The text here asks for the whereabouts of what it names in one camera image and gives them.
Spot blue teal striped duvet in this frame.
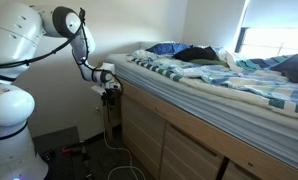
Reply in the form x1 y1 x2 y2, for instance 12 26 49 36
127 46 298 121

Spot light wooden drawer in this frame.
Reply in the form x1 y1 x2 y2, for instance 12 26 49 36
161 122 224 169
121 133 162 180
121 114 164 165
121 94 167 145

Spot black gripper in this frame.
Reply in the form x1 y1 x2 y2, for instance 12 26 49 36
101 87 122 110

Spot black floor mat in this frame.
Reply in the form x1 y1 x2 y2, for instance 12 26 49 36
32 125 92 180

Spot dark navy pillow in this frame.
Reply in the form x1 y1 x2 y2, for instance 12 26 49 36
270 52 298 84

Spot black garment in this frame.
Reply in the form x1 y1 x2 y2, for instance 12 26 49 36
172 46 220 63

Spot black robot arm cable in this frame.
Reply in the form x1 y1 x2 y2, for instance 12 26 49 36
0 7 125 98

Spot blue blanket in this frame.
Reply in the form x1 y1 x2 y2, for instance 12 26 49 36
145 42 191 56

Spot white cable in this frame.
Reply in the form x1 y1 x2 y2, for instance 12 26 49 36
103 129 147 180

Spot grey-blue mattress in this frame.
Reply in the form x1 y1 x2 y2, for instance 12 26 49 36
105 53 298 174

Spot olive green garment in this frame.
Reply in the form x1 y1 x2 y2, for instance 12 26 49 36
188 58 231 68

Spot red-handled tool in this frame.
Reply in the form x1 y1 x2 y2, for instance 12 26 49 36
61 143 87 156

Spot bright window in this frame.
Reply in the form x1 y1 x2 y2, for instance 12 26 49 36
234 0 298 60

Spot light wooden bed frame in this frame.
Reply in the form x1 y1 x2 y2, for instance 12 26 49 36
98 61 298 180

